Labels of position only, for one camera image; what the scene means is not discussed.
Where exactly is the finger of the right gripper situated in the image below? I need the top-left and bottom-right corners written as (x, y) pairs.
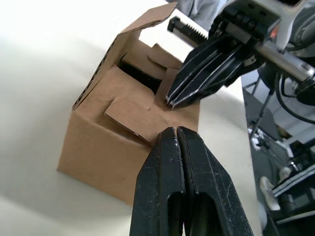
top-left (165, 36), bottom-right (231, 107)
top-left (171, 43), bottom-right (250, 111)

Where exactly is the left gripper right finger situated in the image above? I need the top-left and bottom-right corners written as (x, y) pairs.
top-left (177, 126), bottom-right (254, 236)

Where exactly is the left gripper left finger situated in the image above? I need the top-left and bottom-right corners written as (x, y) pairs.
top-left (129, 126), bottom-right (187, 236)

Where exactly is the small cardboard box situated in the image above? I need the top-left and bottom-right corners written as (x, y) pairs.
top-left (56, 1), bottom-right (202, 206)

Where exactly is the person in grey shirt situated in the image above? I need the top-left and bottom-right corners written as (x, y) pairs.
top-left (177, 0), bottom-right (223, 28)

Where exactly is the black base with white stripe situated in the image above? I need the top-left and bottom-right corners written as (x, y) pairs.
top-left (272, 169), bottom-right (315, 223)

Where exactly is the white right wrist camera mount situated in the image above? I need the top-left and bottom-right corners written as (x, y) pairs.
top-left (236, 0), bottom-right (308, 49)

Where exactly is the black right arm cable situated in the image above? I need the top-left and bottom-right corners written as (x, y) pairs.
top-left (275, 73), bottom-right (315, 123)

